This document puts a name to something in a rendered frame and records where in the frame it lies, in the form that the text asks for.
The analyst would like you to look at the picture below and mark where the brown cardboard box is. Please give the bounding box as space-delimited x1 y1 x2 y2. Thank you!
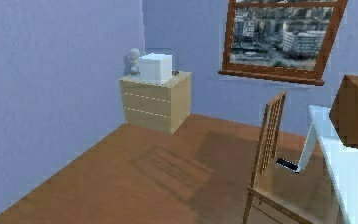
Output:
329 74 358 152

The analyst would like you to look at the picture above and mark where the brown framed window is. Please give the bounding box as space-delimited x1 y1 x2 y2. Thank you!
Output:
218 0 349 87

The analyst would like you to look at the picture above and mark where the brown wooden chair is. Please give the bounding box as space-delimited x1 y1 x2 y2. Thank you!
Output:
242 89 341 224

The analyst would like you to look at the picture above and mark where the white table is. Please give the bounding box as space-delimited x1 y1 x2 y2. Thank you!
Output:
275 105 358 224

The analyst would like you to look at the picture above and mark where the grey small statue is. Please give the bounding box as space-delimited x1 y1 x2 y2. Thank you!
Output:
128 47 142 76

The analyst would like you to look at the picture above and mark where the beige chest of drawers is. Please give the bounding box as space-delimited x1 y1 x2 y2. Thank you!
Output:
118 71 193 135

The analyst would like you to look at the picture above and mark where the white cube box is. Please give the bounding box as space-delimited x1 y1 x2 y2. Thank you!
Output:
138 53 173 86

